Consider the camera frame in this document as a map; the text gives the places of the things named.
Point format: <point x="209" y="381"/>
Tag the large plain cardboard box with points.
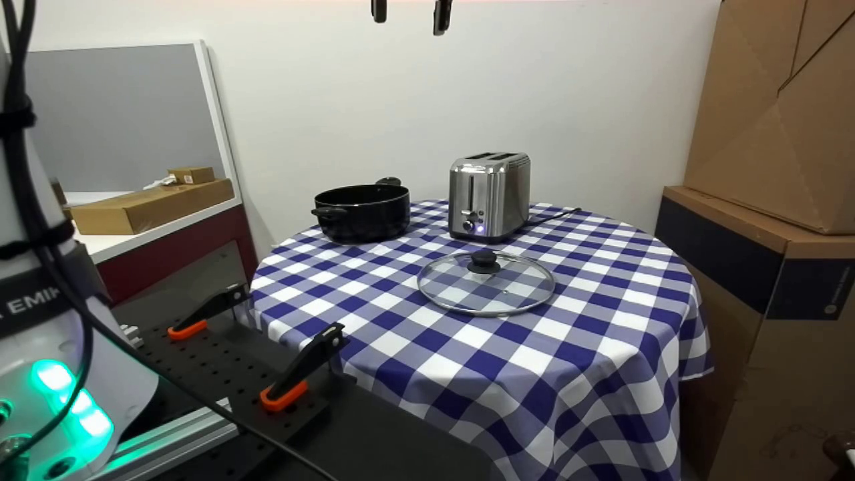
<point x="783" y="116"/>

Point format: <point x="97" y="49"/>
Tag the white desk red front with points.
<point x="170" y="256"/>

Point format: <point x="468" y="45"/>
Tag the cardboard box black band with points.
<point x="764" y="356"/>

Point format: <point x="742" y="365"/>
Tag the grey partition panel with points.
<point x="117" y="116"/>

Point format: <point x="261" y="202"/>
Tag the blue white checkered tablecloth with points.
<point x="536" y="356"/>

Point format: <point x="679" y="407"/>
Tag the aluminium frame rail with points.
<point x="170" y="451"/>

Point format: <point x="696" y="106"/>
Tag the glass pot lid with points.
<point x="459" y="287"/>

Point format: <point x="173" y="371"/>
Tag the black perforated mounting board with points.
<point x="231" y="361"/>

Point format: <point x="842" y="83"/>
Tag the black cooking pot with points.
<point x="361" y="214"/>

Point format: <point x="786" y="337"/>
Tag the stainless steel toaster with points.
<point x="491" y="190"/>

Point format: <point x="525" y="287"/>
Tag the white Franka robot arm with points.
<point x="55" y="356"/>

